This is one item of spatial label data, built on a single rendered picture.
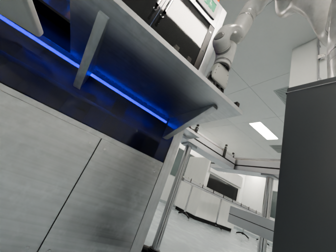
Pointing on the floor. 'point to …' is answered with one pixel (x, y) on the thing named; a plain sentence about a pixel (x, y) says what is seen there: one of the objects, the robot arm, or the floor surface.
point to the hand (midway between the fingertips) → (212, 94)
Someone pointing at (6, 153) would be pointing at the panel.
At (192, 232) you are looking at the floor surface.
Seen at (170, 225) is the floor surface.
